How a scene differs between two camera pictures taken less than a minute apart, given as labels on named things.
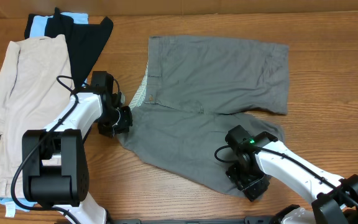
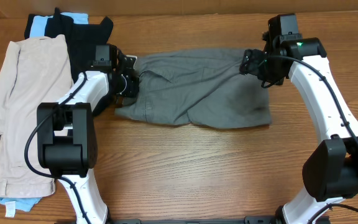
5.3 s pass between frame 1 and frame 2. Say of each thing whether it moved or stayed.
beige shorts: stayed
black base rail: stayed
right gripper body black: moved
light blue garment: stayed
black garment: stayed
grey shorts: moved
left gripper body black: moved
